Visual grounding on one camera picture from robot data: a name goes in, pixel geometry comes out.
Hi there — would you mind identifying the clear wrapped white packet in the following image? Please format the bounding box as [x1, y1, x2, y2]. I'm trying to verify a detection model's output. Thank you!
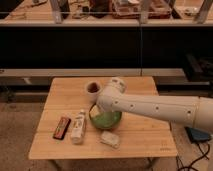
[101, 131, 120, 148]

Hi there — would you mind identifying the light wooden folding table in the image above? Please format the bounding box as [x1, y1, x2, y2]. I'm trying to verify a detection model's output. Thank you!
[28, 76, 179, 171]

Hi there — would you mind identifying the black and red snack bar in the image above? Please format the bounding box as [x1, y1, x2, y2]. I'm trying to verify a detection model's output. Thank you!
[53, 117, 71, 140]

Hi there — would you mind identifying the black floor cable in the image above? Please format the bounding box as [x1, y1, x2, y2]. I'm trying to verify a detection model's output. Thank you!
[175, 142, 212, 171]

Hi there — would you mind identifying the long wooden workbench shelf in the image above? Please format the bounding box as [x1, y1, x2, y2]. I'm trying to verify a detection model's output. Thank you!
[0, 0, 213, 27]

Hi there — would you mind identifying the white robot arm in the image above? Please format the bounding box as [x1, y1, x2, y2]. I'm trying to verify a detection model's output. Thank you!
[96, 77, 213, 134]

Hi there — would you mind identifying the white plastic bottle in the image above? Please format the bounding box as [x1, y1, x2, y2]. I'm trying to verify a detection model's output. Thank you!
[71, 110, 86, 144]

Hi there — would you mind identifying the white cup with dark inside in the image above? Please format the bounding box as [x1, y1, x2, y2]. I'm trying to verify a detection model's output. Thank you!
[85, 81, 101, 103]

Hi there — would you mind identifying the green ceramic bowl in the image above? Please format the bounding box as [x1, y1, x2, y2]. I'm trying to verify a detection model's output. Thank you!
[89, 111, 122, 130]

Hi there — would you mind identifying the black foot pedal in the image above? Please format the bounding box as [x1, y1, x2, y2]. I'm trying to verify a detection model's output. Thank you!
[185, 127, 211, 143]

